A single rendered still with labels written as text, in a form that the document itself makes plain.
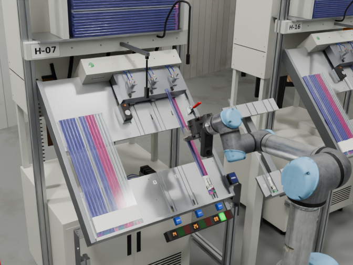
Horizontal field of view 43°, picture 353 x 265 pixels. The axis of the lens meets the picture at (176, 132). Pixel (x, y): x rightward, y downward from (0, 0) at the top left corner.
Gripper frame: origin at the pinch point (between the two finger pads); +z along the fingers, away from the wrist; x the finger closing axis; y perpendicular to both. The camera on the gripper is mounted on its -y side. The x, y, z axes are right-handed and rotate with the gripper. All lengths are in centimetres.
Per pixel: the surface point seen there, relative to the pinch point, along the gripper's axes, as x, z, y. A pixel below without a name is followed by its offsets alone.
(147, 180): 18.7, 9.3, -12.1
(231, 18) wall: -350, 347, 186
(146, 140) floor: -98, 228, 23
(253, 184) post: -44, 20, -28
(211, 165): -14.7, 9.1, -13.5
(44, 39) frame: 47, 10, 53
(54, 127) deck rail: 50, 16, 18
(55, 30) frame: 40, 14, 58
